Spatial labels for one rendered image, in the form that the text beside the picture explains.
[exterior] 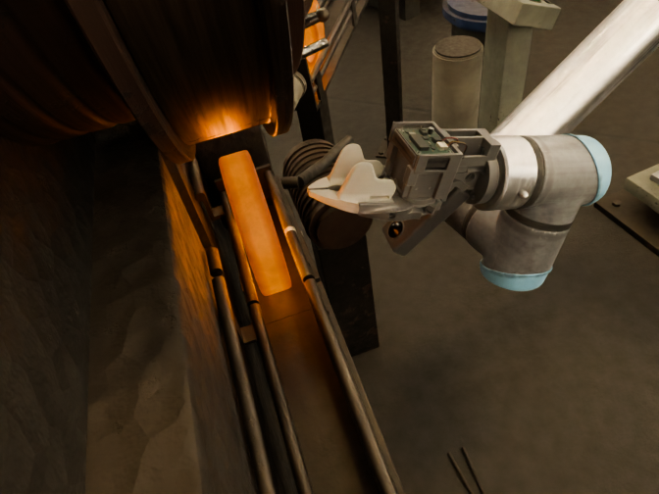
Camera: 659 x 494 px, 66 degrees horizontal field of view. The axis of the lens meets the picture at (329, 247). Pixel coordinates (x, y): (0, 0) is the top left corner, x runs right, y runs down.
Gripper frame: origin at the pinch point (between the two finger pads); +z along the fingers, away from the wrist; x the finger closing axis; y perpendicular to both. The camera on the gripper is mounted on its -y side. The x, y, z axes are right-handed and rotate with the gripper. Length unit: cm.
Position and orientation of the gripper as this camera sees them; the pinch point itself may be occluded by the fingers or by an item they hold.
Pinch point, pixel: (318, 196)
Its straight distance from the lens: 55.8
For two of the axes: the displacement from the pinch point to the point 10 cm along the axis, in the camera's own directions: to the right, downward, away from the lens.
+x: 3.0, 6.6, -6.9
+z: -9.4, 0.8, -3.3
